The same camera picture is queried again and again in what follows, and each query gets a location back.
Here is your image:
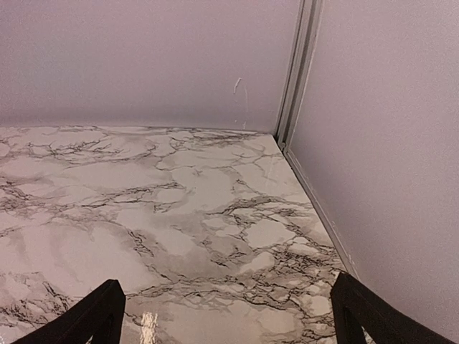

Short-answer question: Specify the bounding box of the right aluminium frame post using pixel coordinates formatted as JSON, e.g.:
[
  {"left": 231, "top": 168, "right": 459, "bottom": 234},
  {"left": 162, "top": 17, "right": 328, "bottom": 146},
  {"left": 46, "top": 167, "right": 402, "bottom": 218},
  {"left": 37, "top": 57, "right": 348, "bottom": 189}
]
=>
[{"left": 274, "top": 0, "right": 323, "bottom": 151}]

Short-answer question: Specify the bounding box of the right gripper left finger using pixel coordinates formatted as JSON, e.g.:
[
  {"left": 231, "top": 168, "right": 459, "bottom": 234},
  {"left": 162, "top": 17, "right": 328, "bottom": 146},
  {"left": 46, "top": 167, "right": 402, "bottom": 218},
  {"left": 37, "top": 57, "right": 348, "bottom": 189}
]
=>
[{"left": 14, "top": 279, "right": 126, "bottom": 344}]

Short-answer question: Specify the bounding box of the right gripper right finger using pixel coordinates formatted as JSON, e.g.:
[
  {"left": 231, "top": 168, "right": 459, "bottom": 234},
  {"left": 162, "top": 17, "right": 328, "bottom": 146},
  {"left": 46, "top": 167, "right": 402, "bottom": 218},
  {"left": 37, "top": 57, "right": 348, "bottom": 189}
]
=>
[{"left": 331, "top": 272, "right": 451, "bottom": 343}]

